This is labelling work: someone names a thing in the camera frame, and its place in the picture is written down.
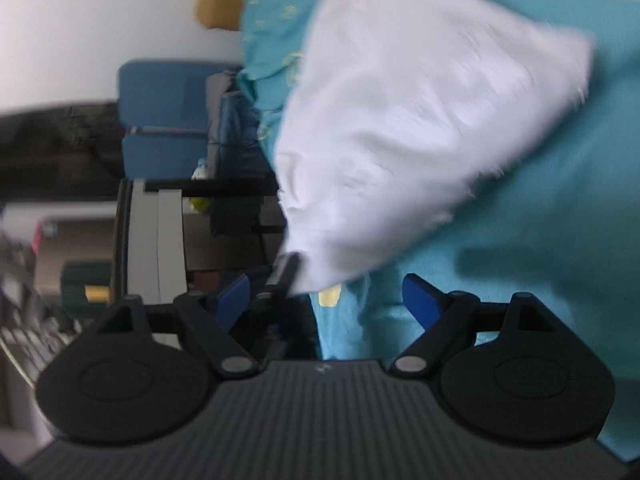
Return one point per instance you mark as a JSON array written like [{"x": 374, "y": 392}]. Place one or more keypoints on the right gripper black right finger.
[{"x": 446, "y": 317}]

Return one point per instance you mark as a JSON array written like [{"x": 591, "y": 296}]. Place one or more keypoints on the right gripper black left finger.
[{"x": 207, "y": 320}]

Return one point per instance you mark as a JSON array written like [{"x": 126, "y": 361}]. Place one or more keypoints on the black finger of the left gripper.
[{"x": 278, "y": 310}]

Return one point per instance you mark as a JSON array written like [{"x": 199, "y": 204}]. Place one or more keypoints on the white t-shirt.
[{"x": 400, "y": 107}]

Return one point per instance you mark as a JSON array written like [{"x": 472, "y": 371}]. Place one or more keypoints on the white desk with dark top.
[{"x": 159, "y": 239}]

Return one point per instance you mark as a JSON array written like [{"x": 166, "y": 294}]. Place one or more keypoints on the yellow-green ball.
[{"x": 200, "y": 204}]

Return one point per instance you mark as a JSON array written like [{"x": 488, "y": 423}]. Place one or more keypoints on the dark green bag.
[{"x": 85, "y": 283}]

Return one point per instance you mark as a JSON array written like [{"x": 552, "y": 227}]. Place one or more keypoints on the small white plush toy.
[{"x": 201, "y": 170}]

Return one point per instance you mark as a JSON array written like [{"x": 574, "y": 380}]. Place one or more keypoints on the teal smiley bed sheet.
[{"x": 563, "y": 225}]

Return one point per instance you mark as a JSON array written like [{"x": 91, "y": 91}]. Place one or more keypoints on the blue quilted chair far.
[{"x": 162, "y": 155}]

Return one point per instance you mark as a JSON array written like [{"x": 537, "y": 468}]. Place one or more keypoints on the blue quilted chair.
[
  {"x": 166, "y": 95},
  {"x": 162, "y": 155}
]

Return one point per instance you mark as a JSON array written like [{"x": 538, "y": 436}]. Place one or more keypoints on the dark barred window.
[{"x": 62, "y": 154}]

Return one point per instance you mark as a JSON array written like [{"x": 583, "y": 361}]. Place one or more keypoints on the grey folded cloth on chair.
[{"x": 219, "y": 93}]

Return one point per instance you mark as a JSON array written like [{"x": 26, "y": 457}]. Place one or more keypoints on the blue quilted chair near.
[{"x": 166, "y": 95}]

